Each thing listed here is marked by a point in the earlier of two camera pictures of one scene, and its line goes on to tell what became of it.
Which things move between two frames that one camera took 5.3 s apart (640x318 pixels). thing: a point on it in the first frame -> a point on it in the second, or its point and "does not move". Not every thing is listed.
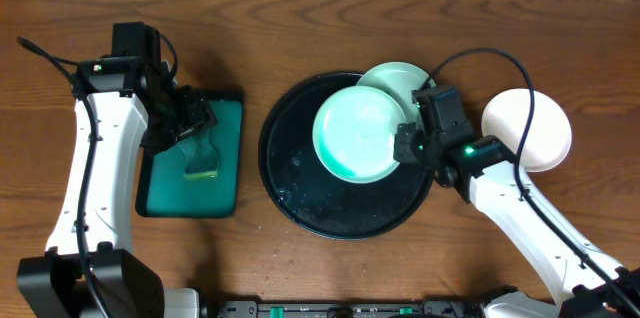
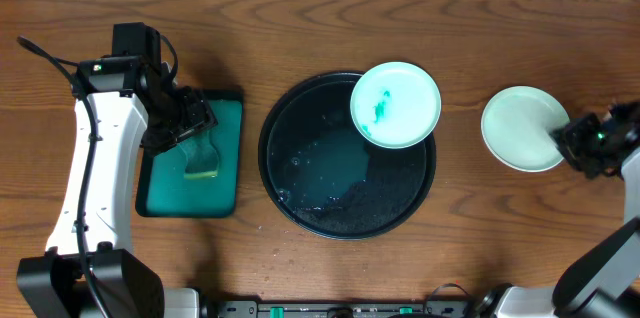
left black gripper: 195,121 does not move
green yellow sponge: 202,157 does not move
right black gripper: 406,145 -> 571,139
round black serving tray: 308,191 does not move
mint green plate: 354,132 -> 517,124
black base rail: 342,309 does not move
